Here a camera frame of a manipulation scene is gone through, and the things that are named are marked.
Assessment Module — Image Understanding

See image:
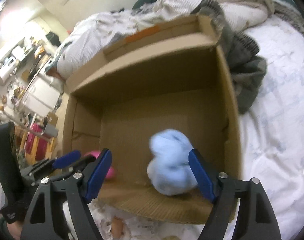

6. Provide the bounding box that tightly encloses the pink rubber duck toy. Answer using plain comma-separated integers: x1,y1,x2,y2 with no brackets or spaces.
84,149,116,180

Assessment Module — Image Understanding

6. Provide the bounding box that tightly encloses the light blue plush toy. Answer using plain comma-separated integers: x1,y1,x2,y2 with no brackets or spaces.
147,129,198,196

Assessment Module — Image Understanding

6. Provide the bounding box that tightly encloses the red and yellow rack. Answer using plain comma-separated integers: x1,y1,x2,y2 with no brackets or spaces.
15,123,56,165

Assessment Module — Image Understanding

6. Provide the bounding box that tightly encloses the white floral bed sheet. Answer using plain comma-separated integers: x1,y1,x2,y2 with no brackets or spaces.
238,16,304,239

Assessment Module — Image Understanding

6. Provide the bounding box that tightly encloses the open cardboard box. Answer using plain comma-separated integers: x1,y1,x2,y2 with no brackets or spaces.
63,14,241,224

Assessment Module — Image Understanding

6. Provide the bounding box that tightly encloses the camouflage jacket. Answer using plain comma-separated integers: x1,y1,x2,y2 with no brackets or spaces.
192,0,267,114

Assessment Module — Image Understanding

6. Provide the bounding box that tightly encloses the patterned knit blanket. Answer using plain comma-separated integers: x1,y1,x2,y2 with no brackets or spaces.
274,1,304,37

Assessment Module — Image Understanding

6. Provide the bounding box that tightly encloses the checkered bear print duvet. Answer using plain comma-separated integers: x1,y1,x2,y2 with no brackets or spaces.
46,0,275,80

